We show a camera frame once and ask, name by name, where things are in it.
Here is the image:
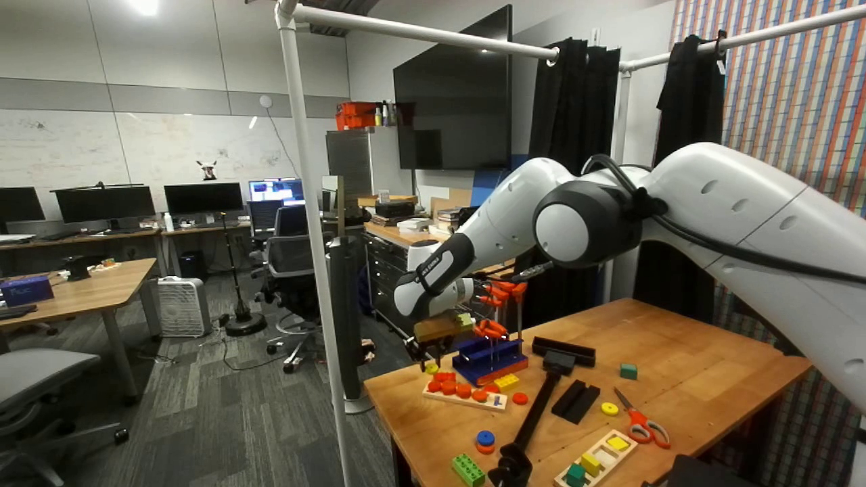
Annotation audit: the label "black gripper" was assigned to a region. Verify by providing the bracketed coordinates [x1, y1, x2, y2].
[404, 329, 446, 375]

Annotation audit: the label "white wooden number board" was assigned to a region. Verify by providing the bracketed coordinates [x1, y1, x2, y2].
[419, 372, 514, 414]

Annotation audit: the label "round grey floor base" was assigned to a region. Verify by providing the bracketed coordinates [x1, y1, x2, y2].
[338, 388, 374, 417]

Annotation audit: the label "black ridged block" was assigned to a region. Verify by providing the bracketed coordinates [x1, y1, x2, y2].
[549, 378, 603, 428]

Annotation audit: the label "shape puzzle board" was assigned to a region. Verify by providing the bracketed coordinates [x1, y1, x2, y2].
[553, 428, 638, 487]

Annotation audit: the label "blue tool rack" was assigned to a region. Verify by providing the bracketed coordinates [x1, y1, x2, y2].
[449, 333, 530, 388]

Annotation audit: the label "black drawer cabinet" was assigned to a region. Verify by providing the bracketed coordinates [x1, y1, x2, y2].
[362, 234, 428, 338]

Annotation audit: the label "black column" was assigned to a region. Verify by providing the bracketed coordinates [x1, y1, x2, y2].
[327, 200, 369, 402]

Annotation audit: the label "green toy brick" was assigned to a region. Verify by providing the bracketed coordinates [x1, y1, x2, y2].
[449, 452, 487, 487]

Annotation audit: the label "black clamp pole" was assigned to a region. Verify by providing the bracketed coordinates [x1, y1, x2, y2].
[484, 347, 579, 487]

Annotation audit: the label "wooden counter top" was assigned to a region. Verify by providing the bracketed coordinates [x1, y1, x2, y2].
[362, 214, 523, 272]

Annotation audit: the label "black flat bar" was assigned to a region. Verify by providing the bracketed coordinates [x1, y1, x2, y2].
[530, 336, 597, 371]

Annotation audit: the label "dark office chair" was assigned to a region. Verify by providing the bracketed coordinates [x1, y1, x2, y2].
[261, 200, 334, 372]

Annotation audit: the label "black stand with base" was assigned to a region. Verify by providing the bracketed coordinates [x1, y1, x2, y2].
[219, 238, 269, 338]

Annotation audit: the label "grey tall cabinet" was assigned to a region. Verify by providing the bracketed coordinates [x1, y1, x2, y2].
[325, 126, 374, 214]

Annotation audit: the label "lit blue computer monitor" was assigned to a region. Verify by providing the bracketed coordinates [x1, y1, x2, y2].
[246, 176, 308, 206]

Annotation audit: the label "white box fan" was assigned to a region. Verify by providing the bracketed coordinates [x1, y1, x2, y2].
[154, 272, 210, 341]

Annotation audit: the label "orange storage box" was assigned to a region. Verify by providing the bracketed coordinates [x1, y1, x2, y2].
[336, 100, 380, 131]

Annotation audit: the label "black computer monitor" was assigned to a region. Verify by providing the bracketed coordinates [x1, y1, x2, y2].
[52, 184, 156, 225]
[163, 182, 246, 217]
[0, 184, 47, 225]

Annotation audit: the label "black flat object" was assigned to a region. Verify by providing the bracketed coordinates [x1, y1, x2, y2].
[643, 455, 761, 487]

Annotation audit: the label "black curtain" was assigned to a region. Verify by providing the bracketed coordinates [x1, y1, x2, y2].
[528, 35, 623, 333]
[630, 33, 727, 326]

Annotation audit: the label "wooden office desk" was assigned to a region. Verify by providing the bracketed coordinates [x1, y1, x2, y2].
[0, 253, 159, 409]

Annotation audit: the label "grey office chair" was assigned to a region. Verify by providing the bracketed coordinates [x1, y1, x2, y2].
[0, 347, 131, 487]

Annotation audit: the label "purple box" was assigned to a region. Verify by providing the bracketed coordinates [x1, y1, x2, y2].
[0, 272, 54, 309]

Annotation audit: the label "white pipe frame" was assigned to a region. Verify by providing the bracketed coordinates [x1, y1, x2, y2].
[271, 0, 866, 487]

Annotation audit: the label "red handled scissors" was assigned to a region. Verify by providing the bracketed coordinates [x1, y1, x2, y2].
[612, 386, 676, 452]

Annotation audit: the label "large black wall screen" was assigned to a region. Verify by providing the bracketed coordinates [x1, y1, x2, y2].
[393, 2, 514, 173]

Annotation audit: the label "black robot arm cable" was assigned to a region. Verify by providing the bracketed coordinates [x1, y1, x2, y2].
[579, 152, 866, 286]

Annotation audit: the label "long wall desk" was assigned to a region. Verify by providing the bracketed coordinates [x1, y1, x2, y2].
[0, 225, 254, 278]

